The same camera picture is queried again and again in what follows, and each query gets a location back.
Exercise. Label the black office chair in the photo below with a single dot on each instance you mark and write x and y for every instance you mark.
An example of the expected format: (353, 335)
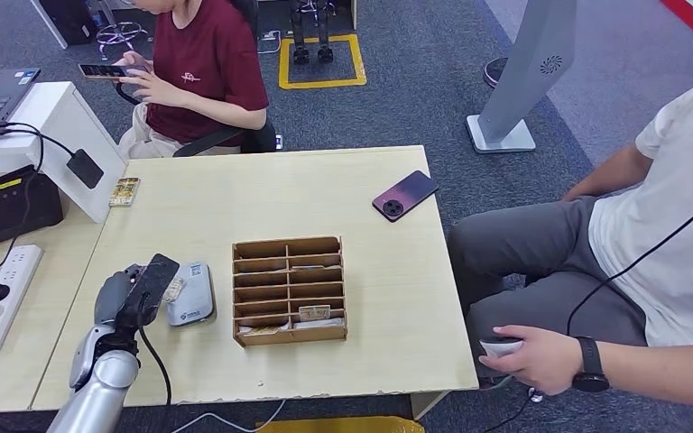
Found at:
(260, 140)

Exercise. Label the small picture card box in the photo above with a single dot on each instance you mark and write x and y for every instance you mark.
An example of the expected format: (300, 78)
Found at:
(124, 191)

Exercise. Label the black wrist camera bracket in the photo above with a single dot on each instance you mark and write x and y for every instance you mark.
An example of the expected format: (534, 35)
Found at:
(152, 281)

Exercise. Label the black robot legs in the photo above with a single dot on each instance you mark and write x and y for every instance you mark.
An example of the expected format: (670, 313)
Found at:
(300, 55)

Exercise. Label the patterned room key card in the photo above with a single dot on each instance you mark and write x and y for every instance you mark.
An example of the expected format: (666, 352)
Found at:
(263, 330)

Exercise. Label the printed room key card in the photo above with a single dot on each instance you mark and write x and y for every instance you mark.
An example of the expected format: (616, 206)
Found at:
(315, 312)

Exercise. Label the purple smartphone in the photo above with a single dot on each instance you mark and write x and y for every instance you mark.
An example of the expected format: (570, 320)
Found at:
(405, 195)

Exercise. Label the person's left forearm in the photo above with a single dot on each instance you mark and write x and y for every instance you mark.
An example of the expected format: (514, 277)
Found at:
(215, 112)
(663, 373)

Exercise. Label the white power strip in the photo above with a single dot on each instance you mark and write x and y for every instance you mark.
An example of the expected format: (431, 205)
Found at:
(6, 293)

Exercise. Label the chrome star chair base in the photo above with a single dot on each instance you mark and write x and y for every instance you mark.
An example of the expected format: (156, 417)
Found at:
(120, 33)

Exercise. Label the black wristwatch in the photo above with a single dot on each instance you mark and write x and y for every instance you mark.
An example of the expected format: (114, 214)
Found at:
(590, 376)

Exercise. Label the wooden slotted card organizer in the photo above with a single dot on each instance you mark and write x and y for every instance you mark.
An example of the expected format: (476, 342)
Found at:
(290, 291)

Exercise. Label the white handheld controller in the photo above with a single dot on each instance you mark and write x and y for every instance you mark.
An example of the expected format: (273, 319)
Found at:
(499, 346)

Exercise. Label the black power adapter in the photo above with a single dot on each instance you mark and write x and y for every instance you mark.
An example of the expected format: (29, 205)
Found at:
(85, 168)

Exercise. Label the white room key card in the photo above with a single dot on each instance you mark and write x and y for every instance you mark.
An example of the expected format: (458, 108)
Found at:
(319, 324)

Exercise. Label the black computer tower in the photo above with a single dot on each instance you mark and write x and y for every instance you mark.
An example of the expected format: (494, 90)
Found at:
(71, 21)

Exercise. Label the dark round object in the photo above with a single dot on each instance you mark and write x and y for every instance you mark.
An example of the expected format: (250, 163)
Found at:
(495, 71)

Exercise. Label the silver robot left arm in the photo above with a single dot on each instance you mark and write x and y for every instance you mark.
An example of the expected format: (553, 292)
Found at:
(101, 388)

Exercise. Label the black payment terminal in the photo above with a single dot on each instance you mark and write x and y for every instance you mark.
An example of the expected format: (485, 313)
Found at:
(12, 209)

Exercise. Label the person's right forearm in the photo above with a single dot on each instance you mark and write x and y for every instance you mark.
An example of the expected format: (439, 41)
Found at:
(618, 168)

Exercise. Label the white desk riser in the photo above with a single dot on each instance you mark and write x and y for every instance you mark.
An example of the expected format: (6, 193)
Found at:
(53, 107)

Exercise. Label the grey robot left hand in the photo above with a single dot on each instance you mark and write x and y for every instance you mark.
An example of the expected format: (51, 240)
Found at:
(112, 296)

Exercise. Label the bluish card in slot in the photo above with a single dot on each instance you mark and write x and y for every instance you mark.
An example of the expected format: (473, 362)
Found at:
(307, 267)

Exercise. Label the dark handheld smartphone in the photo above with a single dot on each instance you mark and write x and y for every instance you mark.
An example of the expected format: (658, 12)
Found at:
(101, 70)

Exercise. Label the yellow crinkled sheet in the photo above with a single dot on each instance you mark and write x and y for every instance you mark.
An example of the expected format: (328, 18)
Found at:
(346, 426)

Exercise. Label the white desk leg panel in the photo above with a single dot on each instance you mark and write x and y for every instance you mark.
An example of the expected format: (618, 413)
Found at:
(47, 24)

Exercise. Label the grey kiosk stand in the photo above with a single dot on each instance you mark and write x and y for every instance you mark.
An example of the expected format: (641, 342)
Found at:
(526, 66)

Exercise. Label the yellow floor tape square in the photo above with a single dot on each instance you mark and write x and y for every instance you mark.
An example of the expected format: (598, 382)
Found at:
(322, 82)

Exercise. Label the person's left hand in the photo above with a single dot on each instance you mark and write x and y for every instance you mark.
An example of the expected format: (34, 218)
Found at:
(547, 364)
(155, 89)

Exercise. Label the person's right hand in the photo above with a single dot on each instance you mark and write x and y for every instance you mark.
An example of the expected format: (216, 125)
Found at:
(134, 58)
(579, 193)

